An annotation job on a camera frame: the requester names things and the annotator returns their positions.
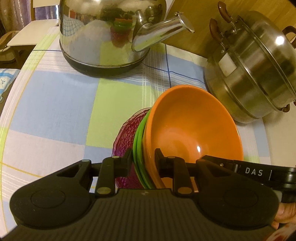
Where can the wooden door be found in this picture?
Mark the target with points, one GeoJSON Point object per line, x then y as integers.
{"type": "Point", "coordinates": [203, 27]}

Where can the red white patterned cloth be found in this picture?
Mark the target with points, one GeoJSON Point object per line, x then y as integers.
{"type": "Point", "coordinates": [284, 235]}

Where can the orange bowl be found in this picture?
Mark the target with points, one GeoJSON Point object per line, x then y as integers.
{"type": "Point", "coordinates": [192, 129]}

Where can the stainless steel kettle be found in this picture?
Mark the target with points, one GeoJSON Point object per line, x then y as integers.
{"type": "Point", "coordinates": [99, 37]}

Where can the pale purple curtain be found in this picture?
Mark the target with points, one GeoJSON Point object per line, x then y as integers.
{"type": "Point", "coordinates": [13, 11]}

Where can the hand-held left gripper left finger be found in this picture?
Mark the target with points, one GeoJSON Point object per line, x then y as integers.
{"type": "Point", "coordinates": [122, 166]}

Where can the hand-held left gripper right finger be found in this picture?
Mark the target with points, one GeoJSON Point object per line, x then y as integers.
{"type": "Point", "coordinates": [161, 164]}

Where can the small pink glass plate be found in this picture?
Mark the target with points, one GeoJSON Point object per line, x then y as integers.
{"type": "Point", "coordinates": [136, 118]}
{"type": "Point", "coordinates": [124, 136]}

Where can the large green bowl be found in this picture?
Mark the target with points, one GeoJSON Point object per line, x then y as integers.
{"type": "Point", "coordinates": [134, 150]}

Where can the checked tablecloth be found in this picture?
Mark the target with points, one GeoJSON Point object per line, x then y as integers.
{"type": "Point", "coordinates": [57, 111]}

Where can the white wooden chair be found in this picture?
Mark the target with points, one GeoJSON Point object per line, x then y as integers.
{"type": "Point", "coordinates": [32, 32]}

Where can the person's right hand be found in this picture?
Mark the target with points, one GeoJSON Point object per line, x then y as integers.
{"type": "Point", "coordinates": [286, 214]}

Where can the small green bowl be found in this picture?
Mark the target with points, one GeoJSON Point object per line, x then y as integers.
{"type": "Point", "coordinates": [140, 158]}

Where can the blue white printed cloth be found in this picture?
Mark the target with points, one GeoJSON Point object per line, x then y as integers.
{"type": "Point", "coordinates": [7, 81]}

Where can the stainless steel steamer pot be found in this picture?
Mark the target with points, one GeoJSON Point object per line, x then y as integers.
{"type": "Point", "coordinates": [254, 76]}

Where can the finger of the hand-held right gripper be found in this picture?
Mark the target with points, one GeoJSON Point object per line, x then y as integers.
{"type": "Point", "coordinates": [217, 161]}

